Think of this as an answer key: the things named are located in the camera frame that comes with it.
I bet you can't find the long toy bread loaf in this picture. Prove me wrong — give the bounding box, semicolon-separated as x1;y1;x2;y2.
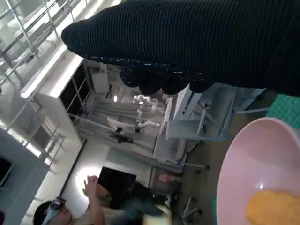
246;189;300;225

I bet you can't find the pink bowl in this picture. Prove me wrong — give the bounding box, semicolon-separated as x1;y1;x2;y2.
215;117;300;225

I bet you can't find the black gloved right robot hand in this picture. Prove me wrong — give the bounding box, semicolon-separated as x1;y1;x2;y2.
60;0;300;96

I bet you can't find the metal pipe rack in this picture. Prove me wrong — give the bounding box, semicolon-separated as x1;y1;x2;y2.
0;0;73;78

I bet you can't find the green cutting mat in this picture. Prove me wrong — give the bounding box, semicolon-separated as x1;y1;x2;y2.
266;93;300;132

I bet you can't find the person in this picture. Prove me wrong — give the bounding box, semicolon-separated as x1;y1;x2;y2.
32;174;169;225
126;173;182;211

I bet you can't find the black monitor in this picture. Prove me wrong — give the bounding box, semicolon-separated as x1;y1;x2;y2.
97;165;138;190

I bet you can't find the white cabinet with dark panes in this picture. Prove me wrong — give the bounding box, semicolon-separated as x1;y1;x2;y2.
20;46;94;147

